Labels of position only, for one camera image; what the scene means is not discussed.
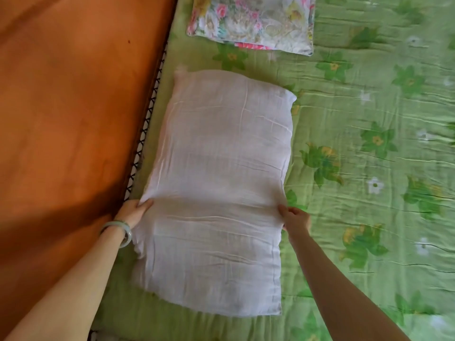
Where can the person's left hand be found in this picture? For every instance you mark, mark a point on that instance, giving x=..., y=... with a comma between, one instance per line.
x=132, y=213

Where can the person's right hand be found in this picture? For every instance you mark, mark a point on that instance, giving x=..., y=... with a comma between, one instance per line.
x=298, y=221

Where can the person's left thumb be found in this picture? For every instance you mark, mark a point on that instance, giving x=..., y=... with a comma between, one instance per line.
x=145, y=205

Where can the person's right thumb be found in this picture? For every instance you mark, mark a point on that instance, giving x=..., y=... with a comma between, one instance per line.
x=283, y=211

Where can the white pillow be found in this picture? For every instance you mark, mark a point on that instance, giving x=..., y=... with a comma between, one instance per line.
x=217, y=195

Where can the person's right forearm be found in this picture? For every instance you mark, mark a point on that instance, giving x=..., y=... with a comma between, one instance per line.
x=343, y=291

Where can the person's left forearm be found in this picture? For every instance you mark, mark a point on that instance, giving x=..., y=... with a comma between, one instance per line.
x=60, y=284

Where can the pale green jade bangle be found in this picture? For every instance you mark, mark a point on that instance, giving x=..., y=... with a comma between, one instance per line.
x=119, y=231

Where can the green floral bed sheet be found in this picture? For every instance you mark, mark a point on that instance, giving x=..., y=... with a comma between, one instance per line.
x=359, y=166

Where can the floral patterned pillow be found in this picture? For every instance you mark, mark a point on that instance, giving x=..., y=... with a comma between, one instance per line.
x=254, y=21

